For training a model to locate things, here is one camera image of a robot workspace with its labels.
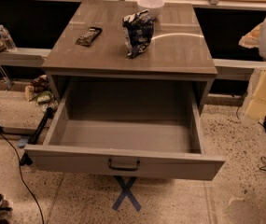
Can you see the blue chip bag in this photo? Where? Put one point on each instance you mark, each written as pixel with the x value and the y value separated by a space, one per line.
pixel 138 29

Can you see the open grey top drawer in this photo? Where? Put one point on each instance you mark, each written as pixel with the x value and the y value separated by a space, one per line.
pixel 156 122

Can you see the grey drawer cabinet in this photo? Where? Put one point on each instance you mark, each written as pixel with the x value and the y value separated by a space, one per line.
pixel 95 44

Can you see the white bowl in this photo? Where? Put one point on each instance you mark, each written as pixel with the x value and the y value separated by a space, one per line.
pixel 154 7

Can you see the blue tape cross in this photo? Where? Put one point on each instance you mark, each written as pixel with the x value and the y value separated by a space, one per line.
pixel 126 192

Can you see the pile of snack packets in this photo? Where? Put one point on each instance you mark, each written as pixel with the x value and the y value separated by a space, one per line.
pixel 39 91

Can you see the clear plastic water bottle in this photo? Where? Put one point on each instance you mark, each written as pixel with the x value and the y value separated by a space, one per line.
pixel 7 39

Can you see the black tripod leg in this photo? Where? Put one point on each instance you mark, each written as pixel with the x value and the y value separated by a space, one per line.
pixel 25 159

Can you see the black drawer handle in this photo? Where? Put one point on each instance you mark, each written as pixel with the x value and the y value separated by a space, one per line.
pixel 125 167

